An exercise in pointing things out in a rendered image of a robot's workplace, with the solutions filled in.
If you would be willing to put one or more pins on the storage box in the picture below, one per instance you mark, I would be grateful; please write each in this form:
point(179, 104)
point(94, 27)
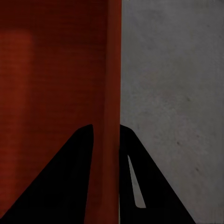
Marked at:
point(60, 70)

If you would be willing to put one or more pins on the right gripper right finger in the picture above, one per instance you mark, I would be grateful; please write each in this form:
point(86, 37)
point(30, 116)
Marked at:
point(162, 204)

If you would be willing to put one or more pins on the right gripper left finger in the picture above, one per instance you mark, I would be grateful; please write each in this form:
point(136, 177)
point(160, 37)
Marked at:
point(58, 194)

